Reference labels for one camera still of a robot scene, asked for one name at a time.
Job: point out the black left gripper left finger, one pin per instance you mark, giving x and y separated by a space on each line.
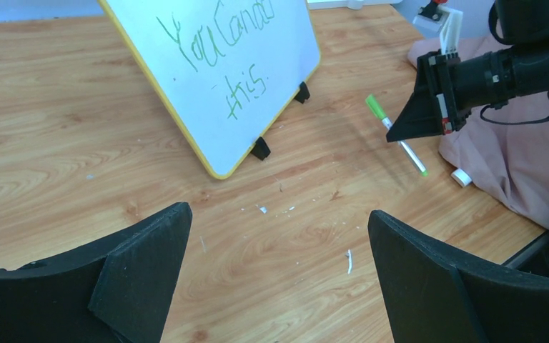
115 289

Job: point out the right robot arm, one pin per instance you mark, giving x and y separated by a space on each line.
523 27

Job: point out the black whiteboard clip foot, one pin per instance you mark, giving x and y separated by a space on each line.
303 93

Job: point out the white rack side foot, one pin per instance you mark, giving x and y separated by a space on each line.
461 177

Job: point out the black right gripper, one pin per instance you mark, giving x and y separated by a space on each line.
446 90

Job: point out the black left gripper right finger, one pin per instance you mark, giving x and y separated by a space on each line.
435 292

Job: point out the yellow framed whiteboard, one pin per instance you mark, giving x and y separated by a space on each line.
225 70

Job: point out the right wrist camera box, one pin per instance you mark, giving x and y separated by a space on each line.
446 21

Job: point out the pink cloth shorts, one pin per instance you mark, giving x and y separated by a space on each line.
509 159

